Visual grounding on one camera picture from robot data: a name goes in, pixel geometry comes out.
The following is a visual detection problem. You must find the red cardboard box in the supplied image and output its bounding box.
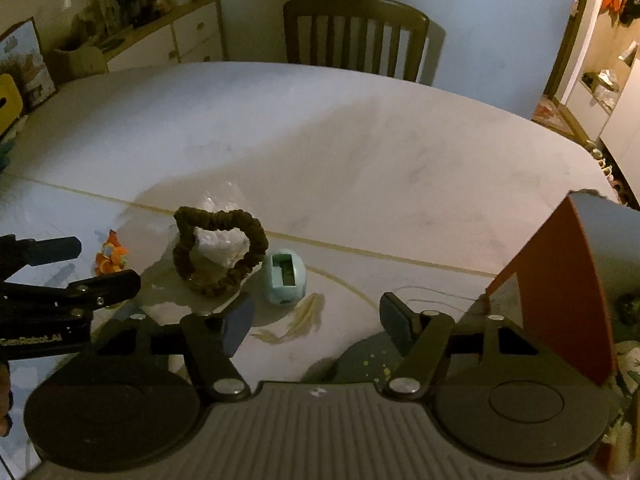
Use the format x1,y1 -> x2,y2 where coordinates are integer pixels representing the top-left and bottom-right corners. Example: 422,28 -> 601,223
460,189 -> 640,480

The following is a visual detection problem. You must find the beige sideboard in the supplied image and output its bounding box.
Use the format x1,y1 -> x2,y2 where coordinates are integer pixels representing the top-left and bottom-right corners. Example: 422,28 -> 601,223
47,0 -> 226,86

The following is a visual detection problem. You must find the dark brown scrunchie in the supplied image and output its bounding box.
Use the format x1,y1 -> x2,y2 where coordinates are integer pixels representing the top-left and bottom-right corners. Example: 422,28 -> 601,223
172,206 -> 269,297

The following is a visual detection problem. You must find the light blue plastic sharpener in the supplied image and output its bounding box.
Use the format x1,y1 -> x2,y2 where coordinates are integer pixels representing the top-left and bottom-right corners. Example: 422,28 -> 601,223
263,250 -> 307,307

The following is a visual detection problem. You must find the clear plastic bag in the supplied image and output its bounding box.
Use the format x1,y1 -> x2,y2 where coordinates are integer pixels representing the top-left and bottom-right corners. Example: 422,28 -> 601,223
192,182 -> 251,266

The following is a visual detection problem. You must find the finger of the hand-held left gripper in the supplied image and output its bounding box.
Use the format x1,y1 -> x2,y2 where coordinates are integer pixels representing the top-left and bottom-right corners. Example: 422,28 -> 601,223
0,235 -> 82,281
0,269 -> 142,321

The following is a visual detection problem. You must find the wooden slat-back chair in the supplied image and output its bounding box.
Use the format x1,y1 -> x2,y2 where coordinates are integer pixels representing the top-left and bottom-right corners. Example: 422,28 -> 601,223
282,0 -> 431,83

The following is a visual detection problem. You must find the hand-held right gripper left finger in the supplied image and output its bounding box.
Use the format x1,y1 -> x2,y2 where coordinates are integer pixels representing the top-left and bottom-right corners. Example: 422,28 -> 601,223
90,292 -> 256,403

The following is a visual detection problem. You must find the pale yellow rubber strand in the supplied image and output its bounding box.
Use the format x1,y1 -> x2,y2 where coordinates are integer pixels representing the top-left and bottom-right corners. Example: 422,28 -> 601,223
250,292 -> 326,346

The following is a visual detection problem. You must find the orange toy figure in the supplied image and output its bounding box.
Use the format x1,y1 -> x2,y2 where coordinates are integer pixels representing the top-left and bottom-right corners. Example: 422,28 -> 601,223
95,229 -> 130,276

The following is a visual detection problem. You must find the person's left hand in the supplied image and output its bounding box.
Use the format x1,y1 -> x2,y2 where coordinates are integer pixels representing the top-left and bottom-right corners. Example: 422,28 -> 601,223
0,360 -> 13,428

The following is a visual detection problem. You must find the white cabinet unit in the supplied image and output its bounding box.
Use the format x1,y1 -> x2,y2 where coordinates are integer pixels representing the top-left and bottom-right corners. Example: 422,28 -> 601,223
600,55 -> 640,181

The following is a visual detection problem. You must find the yellow plastic object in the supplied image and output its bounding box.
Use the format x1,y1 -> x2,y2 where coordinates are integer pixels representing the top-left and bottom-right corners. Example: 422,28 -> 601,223
0,74 -> 25,133

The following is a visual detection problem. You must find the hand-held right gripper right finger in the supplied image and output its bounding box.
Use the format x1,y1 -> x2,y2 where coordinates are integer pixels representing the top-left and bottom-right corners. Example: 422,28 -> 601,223
377,292 -> 543,401

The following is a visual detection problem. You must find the framed picture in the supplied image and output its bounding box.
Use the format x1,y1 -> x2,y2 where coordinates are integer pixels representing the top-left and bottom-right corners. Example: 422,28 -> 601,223
0,17 -> 58,111

